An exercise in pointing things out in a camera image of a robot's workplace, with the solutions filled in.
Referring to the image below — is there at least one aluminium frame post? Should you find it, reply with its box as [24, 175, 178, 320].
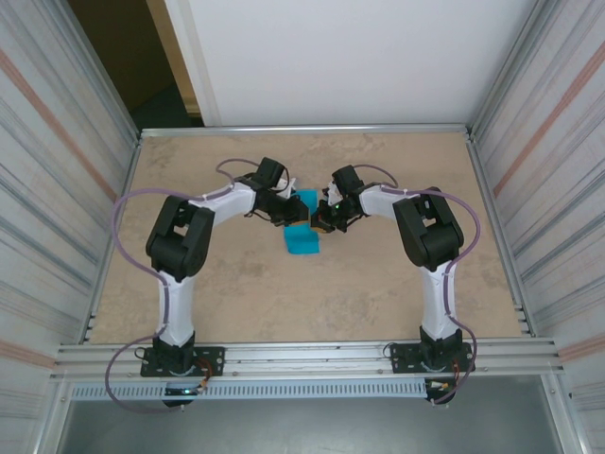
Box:
[470, 0, 559, 138]
[56, 0, 143, 143]

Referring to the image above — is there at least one wide aluminium mounting rail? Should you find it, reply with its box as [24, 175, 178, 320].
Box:
[49, 336, 566, 382]

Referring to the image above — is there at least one blue square paper sheet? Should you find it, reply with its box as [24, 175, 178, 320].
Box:
[283, 188, 323, 256]

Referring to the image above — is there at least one white door frame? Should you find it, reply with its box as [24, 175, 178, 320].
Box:
[163, 0, 223, 128]

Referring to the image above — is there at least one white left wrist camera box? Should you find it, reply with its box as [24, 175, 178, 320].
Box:
[276, 177, 300, 200]

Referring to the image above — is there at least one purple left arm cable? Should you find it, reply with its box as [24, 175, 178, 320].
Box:
[104, 157, 261, 413]

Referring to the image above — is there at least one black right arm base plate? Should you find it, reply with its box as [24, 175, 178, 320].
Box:
[389, 340, 476, 375]

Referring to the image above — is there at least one grey metal sheet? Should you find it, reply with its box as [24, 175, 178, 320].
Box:
[56, 399, 566, 454]

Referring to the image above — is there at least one grey slotted cable duct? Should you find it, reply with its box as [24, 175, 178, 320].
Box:
[69, 379, 429, 400]

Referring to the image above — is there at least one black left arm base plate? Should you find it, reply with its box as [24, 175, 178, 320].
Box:
[140, 346, 226, 378]

